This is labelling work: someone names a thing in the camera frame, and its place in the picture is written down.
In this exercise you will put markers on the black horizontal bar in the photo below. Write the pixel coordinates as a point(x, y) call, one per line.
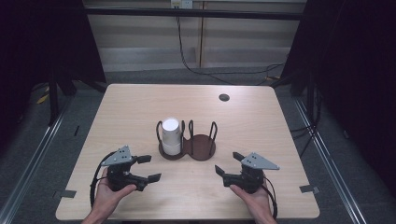
point(193, 13)

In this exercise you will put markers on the black metal stand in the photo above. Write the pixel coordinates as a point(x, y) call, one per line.
point(53, 99)

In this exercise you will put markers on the metal floor rail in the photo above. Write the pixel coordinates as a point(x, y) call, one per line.
point(31, 168)
point(330, 168)

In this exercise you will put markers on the person's right hand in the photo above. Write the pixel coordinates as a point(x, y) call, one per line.
point(258, 203)

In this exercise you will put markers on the person's left hand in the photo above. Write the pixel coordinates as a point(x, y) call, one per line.
point(107, 200)

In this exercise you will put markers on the small black floor tape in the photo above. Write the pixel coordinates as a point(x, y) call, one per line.
point(77, 130)

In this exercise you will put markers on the black curtain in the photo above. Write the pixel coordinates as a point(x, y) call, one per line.
point(355, 77)
point(43, 46)

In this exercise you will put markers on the grey floor tape strip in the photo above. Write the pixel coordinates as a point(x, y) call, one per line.
point(309, 188)
point(65, 193)

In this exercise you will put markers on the round dark table grommet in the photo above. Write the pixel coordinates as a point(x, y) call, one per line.
point(224, 97)

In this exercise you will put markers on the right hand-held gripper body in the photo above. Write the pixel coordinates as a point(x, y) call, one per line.
point(250, 179)

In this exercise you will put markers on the stack of white paper cups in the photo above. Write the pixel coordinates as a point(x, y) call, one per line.
point(171, 137)

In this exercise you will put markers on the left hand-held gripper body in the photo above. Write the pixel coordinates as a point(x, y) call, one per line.
point(120, 177)

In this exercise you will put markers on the white wall outlet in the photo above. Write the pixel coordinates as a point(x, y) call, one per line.
point(182, 3)

